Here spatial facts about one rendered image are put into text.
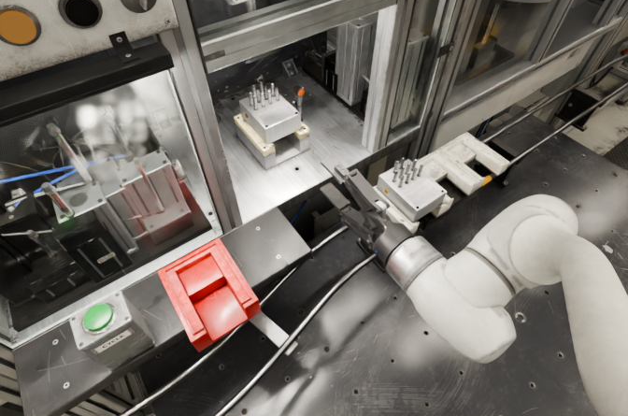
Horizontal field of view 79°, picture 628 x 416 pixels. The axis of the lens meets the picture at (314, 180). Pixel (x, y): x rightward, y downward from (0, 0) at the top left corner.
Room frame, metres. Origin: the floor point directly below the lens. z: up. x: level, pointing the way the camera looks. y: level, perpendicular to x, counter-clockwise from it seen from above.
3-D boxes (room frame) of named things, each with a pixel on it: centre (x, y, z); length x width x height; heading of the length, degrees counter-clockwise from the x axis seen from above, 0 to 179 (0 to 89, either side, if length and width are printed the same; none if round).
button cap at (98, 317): (0.21, 0.33, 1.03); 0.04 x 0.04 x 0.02
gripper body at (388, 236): (0.38, -0.13, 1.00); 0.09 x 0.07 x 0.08; 35
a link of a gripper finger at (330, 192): (0.50, -0.04, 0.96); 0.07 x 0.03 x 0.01; 35
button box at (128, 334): (0.22, 0.33, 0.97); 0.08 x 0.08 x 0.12; 35
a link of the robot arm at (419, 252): (0.32, -0.17, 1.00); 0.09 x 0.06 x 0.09; 125
